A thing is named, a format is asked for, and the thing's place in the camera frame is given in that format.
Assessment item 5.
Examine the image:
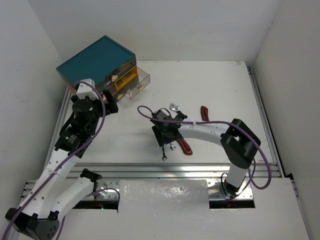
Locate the small silver open-end wrench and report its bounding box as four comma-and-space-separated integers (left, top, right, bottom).
161, 146, 168, 161

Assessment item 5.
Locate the transparent brown drawer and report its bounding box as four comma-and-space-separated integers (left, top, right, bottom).
115, 66, 151, 101

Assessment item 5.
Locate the red black utility knife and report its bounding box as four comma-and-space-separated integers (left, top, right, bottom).
200, 105, 210, 122
177, 138, 193, 156

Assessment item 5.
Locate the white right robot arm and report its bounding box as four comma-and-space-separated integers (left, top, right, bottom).
150, 109, 261, 197

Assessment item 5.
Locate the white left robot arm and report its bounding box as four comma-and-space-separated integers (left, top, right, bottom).
5, 90, 119, 240

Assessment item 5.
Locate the teal drawer organizer box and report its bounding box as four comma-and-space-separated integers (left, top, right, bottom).
56, 35, 138, 96

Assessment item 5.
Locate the white foam cover panel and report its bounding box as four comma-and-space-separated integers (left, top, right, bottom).
119, 179, 209, 214

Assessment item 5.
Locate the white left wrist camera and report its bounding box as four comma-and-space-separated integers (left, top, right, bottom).
76, 78, 98, 101

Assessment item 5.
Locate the black handled adjustable wrench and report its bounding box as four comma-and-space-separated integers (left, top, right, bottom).
169, 103, 180, 112

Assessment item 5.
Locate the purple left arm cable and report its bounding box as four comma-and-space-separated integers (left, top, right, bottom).
2, 80, 106, 240

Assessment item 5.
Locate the aluminium table edge rail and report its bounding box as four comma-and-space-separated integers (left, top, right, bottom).
69, 162, 285, 180

